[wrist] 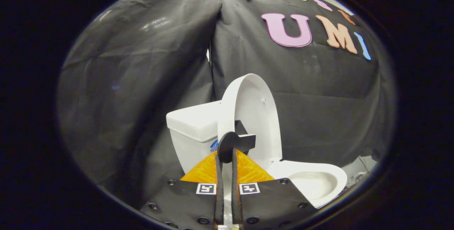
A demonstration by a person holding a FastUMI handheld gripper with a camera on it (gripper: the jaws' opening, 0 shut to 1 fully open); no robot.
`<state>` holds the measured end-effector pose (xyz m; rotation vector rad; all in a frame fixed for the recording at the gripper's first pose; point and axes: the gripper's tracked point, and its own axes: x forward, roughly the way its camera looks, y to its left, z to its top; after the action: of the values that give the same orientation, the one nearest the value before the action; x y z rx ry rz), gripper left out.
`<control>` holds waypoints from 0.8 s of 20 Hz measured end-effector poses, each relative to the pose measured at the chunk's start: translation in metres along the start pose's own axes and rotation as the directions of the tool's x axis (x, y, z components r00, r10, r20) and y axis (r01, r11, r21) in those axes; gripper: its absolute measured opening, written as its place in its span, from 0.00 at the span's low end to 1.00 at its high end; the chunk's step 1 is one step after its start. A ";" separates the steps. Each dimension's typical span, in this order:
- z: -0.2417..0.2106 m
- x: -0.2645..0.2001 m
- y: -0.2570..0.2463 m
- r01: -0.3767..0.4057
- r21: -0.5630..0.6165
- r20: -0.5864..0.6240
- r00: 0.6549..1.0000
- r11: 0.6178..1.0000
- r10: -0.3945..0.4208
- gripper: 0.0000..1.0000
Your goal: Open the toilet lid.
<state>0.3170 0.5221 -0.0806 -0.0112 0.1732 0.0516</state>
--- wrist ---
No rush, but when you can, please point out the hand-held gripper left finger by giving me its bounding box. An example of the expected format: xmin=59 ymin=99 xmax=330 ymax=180
xmin=139 ymin=151 xmax=225 ymax=230

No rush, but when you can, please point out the white toilet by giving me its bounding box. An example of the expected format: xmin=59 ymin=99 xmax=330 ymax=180
xmin=166 ymin=100 xmax=348 ymax=209

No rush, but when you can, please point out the white toilet lid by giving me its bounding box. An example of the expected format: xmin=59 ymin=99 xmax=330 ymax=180
xmin=217 ymin=73 xmax=283 ymax=171

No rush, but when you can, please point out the black backdrop cloth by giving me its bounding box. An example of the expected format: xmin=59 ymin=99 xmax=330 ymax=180
xmin=57 ymin=0 xmax=397 ymax=211

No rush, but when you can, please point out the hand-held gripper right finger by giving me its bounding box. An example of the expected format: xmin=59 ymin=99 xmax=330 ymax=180
xmin=231 ymin=148 xmax=319 ymax=230

